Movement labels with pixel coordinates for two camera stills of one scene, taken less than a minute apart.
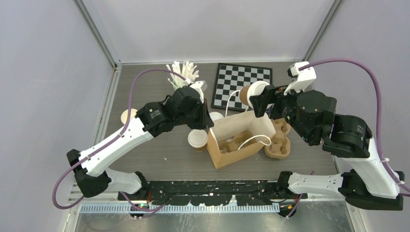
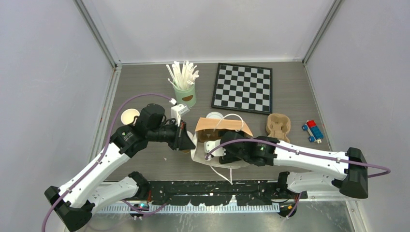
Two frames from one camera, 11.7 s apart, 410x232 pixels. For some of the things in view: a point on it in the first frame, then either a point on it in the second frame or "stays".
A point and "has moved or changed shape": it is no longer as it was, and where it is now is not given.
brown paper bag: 235,137 has moved or changed shape
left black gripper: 206,121 -> 182,141
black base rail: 213,192 stays
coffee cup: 124,115 stays
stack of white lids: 215,115 stays
